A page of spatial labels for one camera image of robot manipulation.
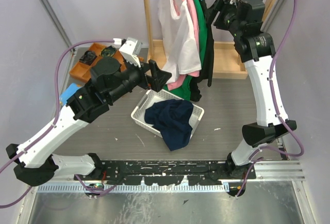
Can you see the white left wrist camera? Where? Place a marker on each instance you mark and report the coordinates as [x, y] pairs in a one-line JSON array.
[[129, 49]]

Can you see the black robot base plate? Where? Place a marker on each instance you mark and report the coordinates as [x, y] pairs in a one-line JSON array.
[[165, 173]]

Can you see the pink t shirt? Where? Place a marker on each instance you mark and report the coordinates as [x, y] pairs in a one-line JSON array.
[[192, 15]]

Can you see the dark rolled sock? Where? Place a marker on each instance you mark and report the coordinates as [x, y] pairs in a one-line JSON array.
[[88, 57], [108, 51]]

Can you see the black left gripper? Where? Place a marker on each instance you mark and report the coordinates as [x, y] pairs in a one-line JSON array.
[[161, 79]]

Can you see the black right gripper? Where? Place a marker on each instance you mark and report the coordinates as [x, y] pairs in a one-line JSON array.
[[225, 5]]

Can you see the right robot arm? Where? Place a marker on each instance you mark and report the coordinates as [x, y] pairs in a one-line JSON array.
[[243, 19]]

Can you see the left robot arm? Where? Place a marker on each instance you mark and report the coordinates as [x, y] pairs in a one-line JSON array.
[[37, 163]]

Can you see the orange wooden compartment tray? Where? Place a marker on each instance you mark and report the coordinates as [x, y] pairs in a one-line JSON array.
[[81, 72]]

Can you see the blue folded cloth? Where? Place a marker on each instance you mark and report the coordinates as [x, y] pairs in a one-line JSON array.
[[68, 93]]

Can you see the wooden clothes rack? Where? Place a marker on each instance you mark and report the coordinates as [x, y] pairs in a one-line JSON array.
[[227, 63]]

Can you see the black t shirt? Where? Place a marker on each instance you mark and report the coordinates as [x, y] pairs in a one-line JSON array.
[[207, 67]]

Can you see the green t shirt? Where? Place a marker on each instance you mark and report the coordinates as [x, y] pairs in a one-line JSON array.
[[189, 89]]

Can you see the navy blue t shirt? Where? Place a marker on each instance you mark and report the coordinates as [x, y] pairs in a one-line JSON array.
[[171, 119]]

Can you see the white t shirt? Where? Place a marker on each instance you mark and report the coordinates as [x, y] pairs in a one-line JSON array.
[[180, 33]]

